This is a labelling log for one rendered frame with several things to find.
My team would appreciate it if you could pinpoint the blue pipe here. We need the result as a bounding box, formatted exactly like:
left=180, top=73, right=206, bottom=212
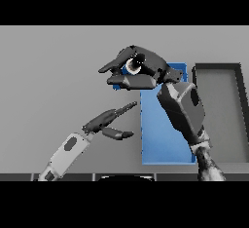
left=114, top=57, right=144, bottom=91

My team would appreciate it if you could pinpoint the blue bin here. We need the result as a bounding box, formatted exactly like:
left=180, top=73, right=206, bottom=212
left=140, top=61, right=197, bottom=166

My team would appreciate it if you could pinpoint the dark grey bin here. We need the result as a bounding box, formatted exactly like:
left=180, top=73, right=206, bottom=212
left=192, top=62, right=249, bottom=164

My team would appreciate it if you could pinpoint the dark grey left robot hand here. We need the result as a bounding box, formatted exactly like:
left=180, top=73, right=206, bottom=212
left=81, top=100, right=138, bottom=141

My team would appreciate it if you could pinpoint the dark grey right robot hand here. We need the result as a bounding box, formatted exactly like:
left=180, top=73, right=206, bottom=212
left=97, top=45, right=184, bottom=92

